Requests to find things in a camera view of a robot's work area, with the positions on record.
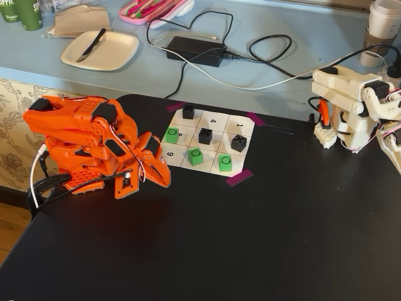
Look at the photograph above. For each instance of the pink and white pencil case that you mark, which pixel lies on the pink and white pencil case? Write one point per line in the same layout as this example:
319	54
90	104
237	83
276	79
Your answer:
138	11

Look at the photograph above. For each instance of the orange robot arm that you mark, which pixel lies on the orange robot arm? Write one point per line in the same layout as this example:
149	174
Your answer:
78	141

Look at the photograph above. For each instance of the clear plastic bag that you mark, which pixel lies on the clear plastic bag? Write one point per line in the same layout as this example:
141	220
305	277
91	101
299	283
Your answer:
56	5

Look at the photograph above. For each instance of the black table clamp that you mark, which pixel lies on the black table clamp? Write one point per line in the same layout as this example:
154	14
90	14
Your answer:
47	185

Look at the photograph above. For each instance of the white square plate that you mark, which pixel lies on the white square plate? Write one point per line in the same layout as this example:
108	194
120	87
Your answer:
116	50

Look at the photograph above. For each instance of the green paper cup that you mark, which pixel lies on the green paper cup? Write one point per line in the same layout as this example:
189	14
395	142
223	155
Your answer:
33	15
9	9

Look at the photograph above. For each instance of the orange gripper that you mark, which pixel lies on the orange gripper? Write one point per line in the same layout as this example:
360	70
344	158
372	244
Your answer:
154	159

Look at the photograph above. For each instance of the white robot gripper finger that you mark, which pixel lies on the white robot gripper finger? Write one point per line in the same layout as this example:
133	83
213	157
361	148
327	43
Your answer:
391	150

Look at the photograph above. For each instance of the white numbered grid sheet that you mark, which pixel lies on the white numbered grid sheet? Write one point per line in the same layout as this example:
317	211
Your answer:
220	125

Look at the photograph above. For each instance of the wrist camera in orange mount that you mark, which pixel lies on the wrist camera in orange mount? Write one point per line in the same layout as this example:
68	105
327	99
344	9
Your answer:
127	188

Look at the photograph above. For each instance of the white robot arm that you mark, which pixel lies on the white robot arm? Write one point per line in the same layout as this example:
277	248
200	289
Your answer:
344	84

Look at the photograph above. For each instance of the green cube with circle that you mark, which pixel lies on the green cube with circle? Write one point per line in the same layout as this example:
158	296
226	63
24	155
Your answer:
225	163
195	156
172	136

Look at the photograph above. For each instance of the white coffee cup brown sleeve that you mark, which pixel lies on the white coffee cup brown sleeve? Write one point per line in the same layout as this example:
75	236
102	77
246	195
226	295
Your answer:
379	31

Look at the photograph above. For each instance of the black power adapter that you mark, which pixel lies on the black power adapter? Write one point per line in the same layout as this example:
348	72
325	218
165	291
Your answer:
194	50

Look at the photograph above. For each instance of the black plastic knife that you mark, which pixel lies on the black plastic knife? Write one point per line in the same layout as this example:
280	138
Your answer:
97	37

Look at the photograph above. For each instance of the brown paper napkins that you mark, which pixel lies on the brown paper napkins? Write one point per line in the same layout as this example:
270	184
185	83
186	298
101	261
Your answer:
84	20

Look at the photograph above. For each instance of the black cube with cross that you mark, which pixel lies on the black cube with cross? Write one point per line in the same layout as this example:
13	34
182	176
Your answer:
239	144
205	137
188	113

